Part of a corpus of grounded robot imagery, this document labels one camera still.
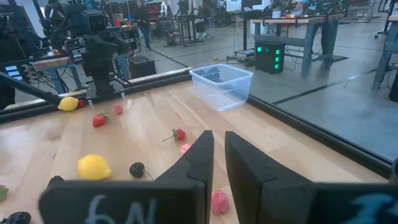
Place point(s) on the red strawberry with long stem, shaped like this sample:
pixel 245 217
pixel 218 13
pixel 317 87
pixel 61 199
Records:
pixel 180 135

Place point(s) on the black aluminium table frame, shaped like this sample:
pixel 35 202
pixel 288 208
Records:
pixel 311 131

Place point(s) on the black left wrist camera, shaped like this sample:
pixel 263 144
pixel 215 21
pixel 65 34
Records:
pixel 97 22

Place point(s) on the wooden table blue legs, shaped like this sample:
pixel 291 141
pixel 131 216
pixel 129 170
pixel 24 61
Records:
pixel 49 63
pixel 384 62
pixel 280 20

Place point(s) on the yellow lemon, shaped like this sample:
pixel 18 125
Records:
pixel 68 104
pixel 93 167

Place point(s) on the pink raspberry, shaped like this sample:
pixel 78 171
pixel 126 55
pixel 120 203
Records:
pixel 185 148
pixel 118 109
pixel 220 202

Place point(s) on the black computer tower green lights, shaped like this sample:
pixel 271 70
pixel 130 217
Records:
pixel 267 62

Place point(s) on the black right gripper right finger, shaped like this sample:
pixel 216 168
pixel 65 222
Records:
pixel 280 202

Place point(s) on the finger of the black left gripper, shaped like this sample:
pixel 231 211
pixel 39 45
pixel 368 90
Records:
pixel 127 39
pixel 90 53

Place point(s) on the black standing desk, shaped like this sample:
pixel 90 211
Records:
pixel 245 31

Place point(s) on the red raspberry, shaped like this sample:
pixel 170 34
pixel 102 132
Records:
pixel 82 104

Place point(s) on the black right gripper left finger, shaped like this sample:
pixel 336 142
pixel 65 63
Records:
pixel 124 202

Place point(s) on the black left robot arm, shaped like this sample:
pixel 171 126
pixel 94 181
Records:
pixel 101 84

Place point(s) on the black controller box with screens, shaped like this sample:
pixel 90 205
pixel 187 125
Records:
pixel 12 73

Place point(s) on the clear plastic tupperware container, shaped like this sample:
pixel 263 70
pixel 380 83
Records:
pixel 217 93

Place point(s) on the person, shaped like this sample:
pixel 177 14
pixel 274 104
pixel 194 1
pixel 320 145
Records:
pixel 143 18

